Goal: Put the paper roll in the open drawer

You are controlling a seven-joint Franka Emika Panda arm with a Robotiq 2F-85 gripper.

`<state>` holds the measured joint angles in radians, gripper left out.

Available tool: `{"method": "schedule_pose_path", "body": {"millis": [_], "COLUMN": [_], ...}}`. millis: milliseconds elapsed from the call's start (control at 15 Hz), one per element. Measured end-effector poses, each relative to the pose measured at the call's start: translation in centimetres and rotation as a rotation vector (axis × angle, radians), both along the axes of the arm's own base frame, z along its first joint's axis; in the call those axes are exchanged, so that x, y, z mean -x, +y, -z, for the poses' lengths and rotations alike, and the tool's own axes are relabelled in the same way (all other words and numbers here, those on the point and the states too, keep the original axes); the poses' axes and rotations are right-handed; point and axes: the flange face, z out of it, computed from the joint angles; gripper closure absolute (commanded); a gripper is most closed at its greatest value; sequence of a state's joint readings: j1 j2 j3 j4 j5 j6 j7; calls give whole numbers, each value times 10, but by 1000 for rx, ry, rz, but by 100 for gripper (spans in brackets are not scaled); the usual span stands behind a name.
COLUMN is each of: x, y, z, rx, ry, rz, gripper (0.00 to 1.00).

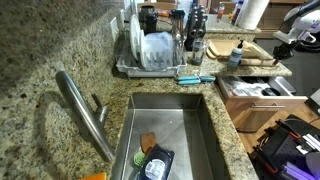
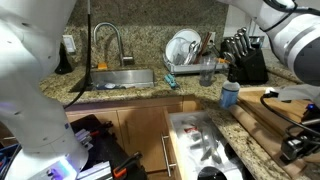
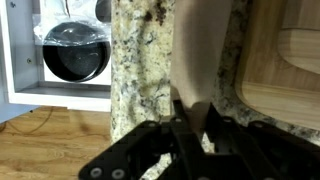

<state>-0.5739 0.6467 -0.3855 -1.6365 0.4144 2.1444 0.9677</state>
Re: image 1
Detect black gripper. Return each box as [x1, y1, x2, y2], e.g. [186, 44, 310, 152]
[272, 41, 299, 62]

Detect white paper towel roll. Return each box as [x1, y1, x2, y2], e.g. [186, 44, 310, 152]
[237, 0, 271, 31]

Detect open wooden drawer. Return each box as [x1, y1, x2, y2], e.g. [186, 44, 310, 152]
[215, 74, 310, 133]

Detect light wooden cutting board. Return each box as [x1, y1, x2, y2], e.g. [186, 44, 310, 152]
[205, 45, 275, 62]

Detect black round item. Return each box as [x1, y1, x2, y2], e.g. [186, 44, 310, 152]
[261, 86, 282, 97]

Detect wooden dresser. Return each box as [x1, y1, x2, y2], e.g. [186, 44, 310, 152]
[255, 0, 308, 40]

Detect plastic bags of cutlery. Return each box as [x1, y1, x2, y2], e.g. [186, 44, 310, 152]
[229, 77, 272, 98]

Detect large wooden cutting board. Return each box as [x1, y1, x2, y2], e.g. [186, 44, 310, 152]
[207, 38, 268, 60]

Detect clear drinking glass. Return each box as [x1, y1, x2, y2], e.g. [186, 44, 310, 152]
[191, 37, 209, 67]

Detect black knife block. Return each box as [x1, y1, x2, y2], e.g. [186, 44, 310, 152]
[183, 4, 209, 52]

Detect steel utensils in rack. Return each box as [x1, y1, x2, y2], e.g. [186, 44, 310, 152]
[169, 8, 187, 65]

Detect translucent plastic container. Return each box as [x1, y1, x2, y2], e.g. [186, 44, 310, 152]
[143, 31, 176, 72]

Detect grey dish drying rack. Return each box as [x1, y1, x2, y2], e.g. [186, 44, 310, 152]
[114, 35, 189, 79]

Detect stainless steel sink basin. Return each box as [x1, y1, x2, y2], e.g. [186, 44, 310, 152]
[110, 92, 232, 180]

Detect black coffee press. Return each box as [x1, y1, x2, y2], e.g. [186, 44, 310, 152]
[137, 4, 159, 35]

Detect white dinner plate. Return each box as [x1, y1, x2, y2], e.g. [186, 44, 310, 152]
[128, 13, 143, 63]
[138, 28, 148, 70]

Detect black plastic food container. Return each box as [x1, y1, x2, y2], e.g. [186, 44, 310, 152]
[137, 143, 176, 180]

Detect green dish scrubber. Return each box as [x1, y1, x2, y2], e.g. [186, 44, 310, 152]
[132, 151, 148, 168]

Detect steel kitchen faucet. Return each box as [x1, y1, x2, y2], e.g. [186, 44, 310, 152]
[54, 69, 117, 164]

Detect orange sponge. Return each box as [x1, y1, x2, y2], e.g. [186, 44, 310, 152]
[78, 171, 108, 180]

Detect steel drawer handle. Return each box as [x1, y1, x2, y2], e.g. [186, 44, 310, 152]
[249, 102, 287, 111]

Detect teal handled tool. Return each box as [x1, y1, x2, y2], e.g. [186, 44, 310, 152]
[175, 75, 201, 83]
[198, 75, 217, 84]
[177, 79, 202, 86]

